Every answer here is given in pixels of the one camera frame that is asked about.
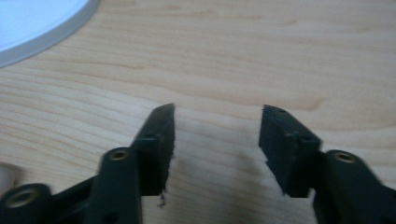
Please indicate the small white object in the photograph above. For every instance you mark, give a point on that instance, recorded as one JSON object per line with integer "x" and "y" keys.
{"x": 7, "y": 177}

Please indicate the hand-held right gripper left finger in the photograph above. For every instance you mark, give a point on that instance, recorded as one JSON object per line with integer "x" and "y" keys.
{"x": 155, "y": 149}

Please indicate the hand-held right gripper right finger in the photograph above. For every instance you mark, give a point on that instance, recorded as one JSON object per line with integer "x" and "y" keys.
{"x": 289, "y": 149}

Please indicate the white round plate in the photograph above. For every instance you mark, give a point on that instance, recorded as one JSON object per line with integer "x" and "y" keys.
{"x": 34, "y": 21}

